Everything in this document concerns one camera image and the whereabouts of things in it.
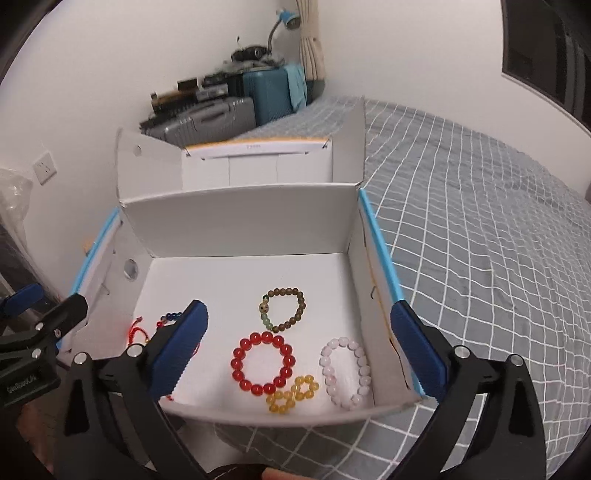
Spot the white wall socket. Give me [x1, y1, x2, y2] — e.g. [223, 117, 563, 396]
[34, 150, 58, 185]

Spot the white and blue cardboard box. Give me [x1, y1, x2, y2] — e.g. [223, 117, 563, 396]
[69, 99, 437, 428]

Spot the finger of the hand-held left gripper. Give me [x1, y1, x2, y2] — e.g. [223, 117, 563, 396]
[21, 293, 88, 352]
[0, 284, 42, 319]

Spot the pale bead bracelet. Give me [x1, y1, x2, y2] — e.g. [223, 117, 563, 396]
[320, 337, 372, 409]

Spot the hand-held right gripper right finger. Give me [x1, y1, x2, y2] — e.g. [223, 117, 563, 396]
[390, 300, 548, 480]

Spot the red bead bracelet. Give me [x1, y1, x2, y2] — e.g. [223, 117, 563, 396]
[231, 331, 296, 395]

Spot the grey suitcase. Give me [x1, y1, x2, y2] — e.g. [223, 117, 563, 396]
[159, 97, 257, 146]

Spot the dark window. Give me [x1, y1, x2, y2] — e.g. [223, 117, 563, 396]
[501, 0, 591, 134]

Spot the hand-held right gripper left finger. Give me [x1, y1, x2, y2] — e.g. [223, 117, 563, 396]
[55, 299, 209, 480]

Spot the teal cloth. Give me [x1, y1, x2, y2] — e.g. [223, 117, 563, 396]
[283, 64, 308, 112]

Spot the teal suitcase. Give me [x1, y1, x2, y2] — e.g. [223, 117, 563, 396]
[242, 67, 296, 126]

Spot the beige curtain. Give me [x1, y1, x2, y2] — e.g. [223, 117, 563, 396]
[295, 0, 326, 81]

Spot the pile of dark clutter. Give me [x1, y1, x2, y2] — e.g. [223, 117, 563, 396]
[231, 44, 282, 70]

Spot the red cord bracelet gold tag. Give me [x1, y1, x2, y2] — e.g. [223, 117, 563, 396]
[126, 316, 151, 344]

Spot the clear plastic bag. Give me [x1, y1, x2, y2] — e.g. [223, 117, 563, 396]
[0, 167, 35, 241]

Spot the yellow bead bracelet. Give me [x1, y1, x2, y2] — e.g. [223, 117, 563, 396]
[265, 375, 320, 415]

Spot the blue desk lamp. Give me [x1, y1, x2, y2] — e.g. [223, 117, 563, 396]
[267, 8, 301, 49]

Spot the brown wooden bead bracelet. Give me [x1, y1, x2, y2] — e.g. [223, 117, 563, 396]
[259, 287, 306, 334]

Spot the grey checked bedsheet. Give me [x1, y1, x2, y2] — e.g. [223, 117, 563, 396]
[215, 95, 591, 480]

